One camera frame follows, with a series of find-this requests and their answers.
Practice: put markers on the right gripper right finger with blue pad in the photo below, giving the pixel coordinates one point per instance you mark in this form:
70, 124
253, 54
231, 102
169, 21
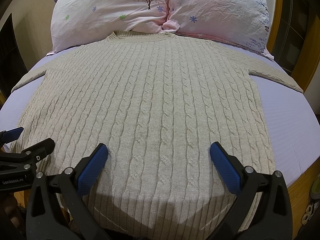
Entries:
262, 208

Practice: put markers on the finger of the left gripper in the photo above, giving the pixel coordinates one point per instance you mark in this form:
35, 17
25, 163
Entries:
10, 136
39, 151

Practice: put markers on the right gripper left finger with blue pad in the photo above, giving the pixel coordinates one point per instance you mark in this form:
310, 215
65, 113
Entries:
56, 209

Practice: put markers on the beige cable knit sweater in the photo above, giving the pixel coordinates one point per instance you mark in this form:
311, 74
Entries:
158, 102

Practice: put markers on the lavender bed sheet mattress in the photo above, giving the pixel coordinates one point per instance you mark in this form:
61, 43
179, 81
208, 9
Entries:
292, 125

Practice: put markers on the green shoe on floor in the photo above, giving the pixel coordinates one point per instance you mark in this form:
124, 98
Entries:
315, 190

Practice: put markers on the wooden headboard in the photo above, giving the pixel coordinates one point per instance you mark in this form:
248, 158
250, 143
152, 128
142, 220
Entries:
308, 60

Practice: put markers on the pink floral left pillow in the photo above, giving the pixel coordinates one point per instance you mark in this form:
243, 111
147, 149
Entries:
78, 22

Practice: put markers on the pink floral pillow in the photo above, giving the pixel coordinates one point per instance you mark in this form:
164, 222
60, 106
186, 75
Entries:
78, 22
243, 23

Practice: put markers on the pink floral right pillow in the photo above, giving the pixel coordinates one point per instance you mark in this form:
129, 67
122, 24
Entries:
243, 23

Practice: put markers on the wooden bed frame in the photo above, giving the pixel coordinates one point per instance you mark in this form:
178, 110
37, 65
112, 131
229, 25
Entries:
299, 193

